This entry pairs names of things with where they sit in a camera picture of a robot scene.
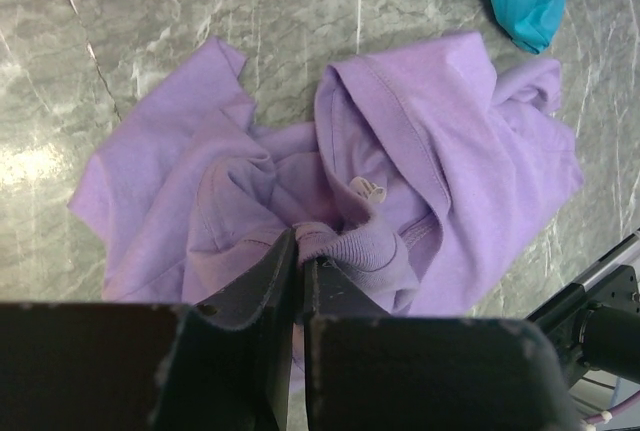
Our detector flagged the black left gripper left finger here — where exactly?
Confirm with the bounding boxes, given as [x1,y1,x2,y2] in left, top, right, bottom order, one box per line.
[1,231,295,430]

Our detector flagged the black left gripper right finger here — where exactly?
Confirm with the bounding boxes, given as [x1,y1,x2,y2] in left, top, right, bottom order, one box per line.
[304,259,580,430]

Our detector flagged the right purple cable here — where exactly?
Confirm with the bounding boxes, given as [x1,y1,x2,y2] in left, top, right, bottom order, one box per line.
[579,400,640,430]

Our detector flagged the purple t-shirt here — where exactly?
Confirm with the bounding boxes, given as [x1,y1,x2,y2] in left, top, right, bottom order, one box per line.
[67,30,585,382]

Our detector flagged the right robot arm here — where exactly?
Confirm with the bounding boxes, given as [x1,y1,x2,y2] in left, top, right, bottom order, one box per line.
[528,231,639,386]

